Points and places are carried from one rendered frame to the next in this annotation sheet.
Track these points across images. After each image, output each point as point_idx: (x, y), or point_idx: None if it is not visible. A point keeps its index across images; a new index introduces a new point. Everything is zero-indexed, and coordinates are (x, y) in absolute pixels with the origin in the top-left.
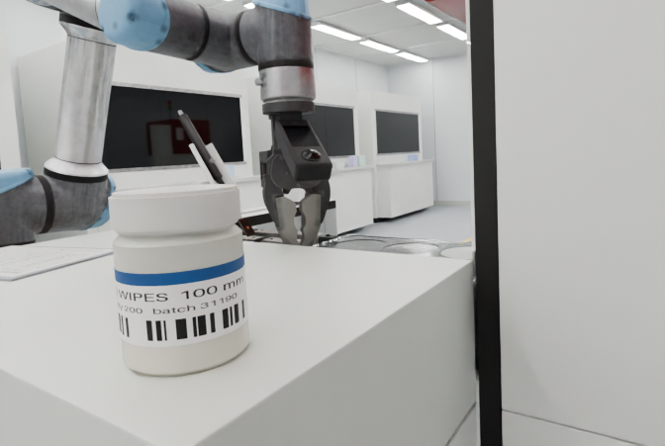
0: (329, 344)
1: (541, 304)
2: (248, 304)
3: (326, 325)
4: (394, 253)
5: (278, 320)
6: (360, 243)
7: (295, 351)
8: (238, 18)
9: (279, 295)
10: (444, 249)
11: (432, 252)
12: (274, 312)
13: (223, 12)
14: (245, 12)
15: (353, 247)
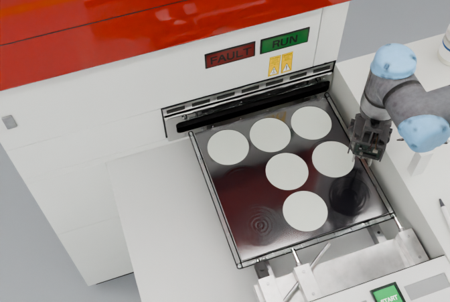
0: (421, 41)
1: None
2: (428, 73)
3: (416, 49)
4: (350, 88)
5: (425, 58)
6: (256, 228)
7: (429, 43)
8: (421, 84)
9: (416, 74)
10: (230, 165)
11: (245, 163)
12: (424, 63)
13: (431, 94)
14: (417, 79)
15: (271, 219)
